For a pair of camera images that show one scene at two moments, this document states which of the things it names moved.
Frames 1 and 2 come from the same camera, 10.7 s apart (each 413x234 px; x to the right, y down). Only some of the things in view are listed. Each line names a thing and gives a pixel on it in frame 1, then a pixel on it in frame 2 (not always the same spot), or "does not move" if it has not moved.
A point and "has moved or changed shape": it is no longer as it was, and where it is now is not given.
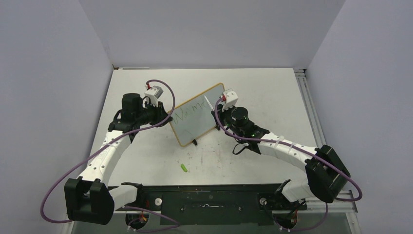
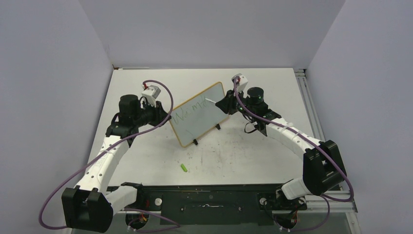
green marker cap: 183,167 does not move
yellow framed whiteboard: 193,119 does not move
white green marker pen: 209,102 has moved or changed shape
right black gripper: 222,113 -> 226,105
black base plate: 214,204 does not move
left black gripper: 159,115 does not move
